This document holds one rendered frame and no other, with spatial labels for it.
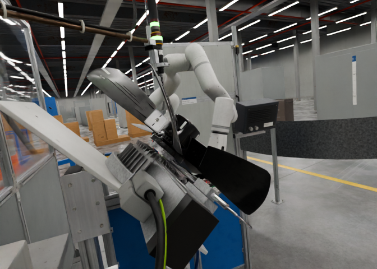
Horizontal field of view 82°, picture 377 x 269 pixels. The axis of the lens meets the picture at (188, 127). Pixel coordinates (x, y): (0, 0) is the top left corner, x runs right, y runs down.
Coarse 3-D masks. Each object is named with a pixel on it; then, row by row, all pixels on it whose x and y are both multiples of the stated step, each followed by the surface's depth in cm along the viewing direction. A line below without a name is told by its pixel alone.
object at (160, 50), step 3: (159, 45) 82; (159, 48) 82; (162, 48) 83; (159, 51) 82; (162, 51) 83; (159, 54) 82; (162, 54) 83; (159, 57) 82; (162, 57) 83; (159, 60) 83; (162, 60) 83; (159, 69) 83; (162, 69) 84; (159, 72) 84; (162, 72) 84
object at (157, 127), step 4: (156, 112) 80; (152, 116) 77; (156, 116) 79; (164, 116) 81; (148, 120) 75; (152, 120) 76; (160, 120) 79; (164, 120) 80; (148, 124) 74; (152, 124) 75; (156, 124) 76; (160, 124) 78; (164, 124) 79; (152, 128) 74; (156, 128) 75; (160, 128) 77; (156, 132) 75
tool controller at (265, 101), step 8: (240, 104) 138; (248, 104) 136; (256, 104) 136; (264, 104) 138; (272, 104) 140; (240, 112) 139; (248, 112) 135; (256, 112) 137; (264, 112) 140; (272, 112) 142; (240, 120) 141; (248, 120) 137; (256, 120) 140; (264, 120) 142; (272, 120) 145; (240, 128) 142; (248, 128) 140; (256, 128) 139; (264, 128) 145
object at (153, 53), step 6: (150, 42) 78; (150, 48) 79; (156, 48) 80; (150, 54) 81; (156, 54) 81; (150, 60) 82; (156, 60) 80; (156, 66) 81; (162, 66) 82; (168, 66) 84
